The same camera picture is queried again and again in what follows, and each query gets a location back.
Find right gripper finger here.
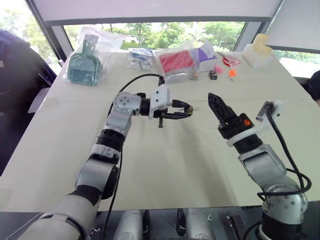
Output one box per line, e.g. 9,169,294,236
208,92,229,125
213,94,238,124

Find red packet in plastic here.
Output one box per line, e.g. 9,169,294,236
158,49,196,75

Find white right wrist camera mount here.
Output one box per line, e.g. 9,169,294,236
226,99,285,148

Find white yellow plastic container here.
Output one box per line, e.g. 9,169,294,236
241,33,276,70

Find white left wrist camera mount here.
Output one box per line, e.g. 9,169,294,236
148,84,174,120

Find grey flat panel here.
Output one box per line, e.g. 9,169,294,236
27,86,51,114

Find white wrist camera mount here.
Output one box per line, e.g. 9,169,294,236
226,99,285,148
148,84,174,120

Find clear plastic bag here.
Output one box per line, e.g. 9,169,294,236
62,26,126,88

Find silver rounded leg shell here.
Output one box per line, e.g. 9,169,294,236
113,209,151,240
176,207,217,240

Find red handled scissors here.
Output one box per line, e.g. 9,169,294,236
217,51,242,68

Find person with dark hair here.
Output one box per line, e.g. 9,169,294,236
306,70,320,102

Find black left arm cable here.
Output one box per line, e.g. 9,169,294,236
101,73,166,240

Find person in dark purple jacket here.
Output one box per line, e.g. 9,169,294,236
0,29,58,176

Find purple white tissue box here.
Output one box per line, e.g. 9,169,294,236
189,39,218,74

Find teal plastic dustpan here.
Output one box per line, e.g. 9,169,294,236
66,34,103,87

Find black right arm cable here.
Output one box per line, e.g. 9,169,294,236
257,103,313,201

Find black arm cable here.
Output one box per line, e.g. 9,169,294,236
257,103,313,201
101,73,166,240

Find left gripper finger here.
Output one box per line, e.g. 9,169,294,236
172,99,194,111
164,111,194,120

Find bag of white-blue items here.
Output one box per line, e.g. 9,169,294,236
127,47,155,71

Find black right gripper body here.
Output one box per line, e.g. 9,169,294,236
217,112,253,140

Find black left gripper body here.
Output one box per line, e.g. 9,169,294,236
152,99,181,129

